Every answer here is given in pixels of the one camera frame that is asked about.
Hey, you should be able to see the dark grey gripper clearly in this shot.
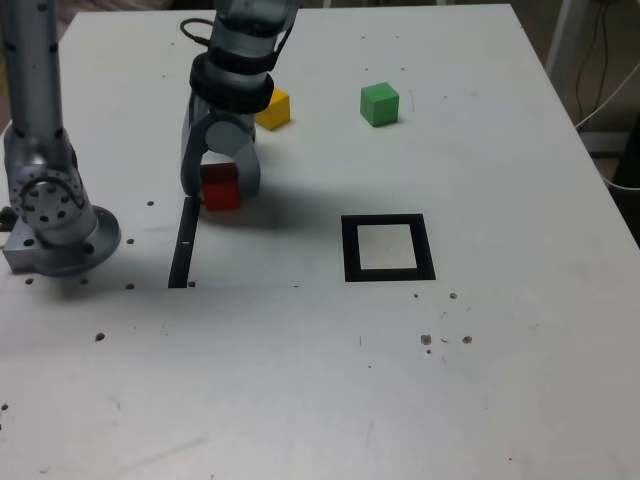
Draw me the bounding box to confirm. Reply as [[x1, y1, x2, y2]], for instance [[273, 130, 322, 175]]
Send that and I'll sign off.
[[179, 94, 263, 200]]

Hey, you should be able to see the red cube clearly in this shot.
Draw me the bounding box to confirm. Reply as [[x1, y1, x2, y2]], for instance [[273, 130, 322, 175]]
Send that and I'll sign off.
[[199, 162, 242, 212]]

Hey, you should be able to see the yellow cube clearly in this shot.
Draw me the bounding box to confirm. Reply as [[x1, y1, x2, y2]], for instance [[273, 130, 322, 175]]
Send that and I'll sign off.
[[254, 88, 292, 132]]

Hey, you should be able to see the green cube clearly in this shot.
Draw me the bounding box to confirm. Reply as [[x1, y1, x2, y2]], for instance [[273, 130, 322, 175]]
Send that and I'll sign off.
[[359, 81, 400, 129]]

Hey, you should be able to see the black tape square outline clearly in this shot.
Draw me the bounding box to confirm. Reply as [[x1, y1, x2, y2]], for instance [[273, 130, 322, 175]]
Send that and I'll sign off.
[[340, 213, 437, 283]]

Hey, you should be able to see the black tape strip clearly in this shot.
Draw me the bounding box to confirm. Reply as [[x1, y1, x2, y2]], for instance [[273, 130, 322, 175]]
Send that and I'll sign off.
[[167, 196, 202, 290]]

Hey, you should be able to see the grey horizontal bar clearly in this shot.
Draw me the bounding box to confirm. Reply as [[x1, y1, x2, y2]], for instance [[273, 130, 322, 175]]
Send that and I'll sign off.
[[579, 131, 640, 158]]

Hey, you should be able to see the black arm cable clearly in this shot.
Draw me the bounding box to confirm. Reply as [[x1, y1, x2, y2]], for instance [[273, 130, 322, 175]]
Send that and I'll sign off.
[[180, 18, 217, 49]]

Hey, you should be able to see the white frame post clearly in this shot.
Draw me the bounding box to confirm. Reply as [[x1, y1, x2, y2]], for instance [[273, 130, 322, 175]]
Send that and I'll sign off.
[[544, 0, 574, 87]]

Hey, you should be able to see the black hanging cable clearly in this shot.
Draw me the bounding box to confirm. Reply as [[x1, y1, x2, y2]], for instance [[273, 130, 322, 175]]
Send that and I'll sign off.
[[574, 0, 609, 124]]

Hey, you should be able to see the white hanging cable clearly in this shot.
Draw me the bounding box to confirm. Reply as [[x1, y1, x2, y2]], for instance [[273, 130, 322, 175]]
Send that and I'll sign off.
[[573, 63, 640, 130]]

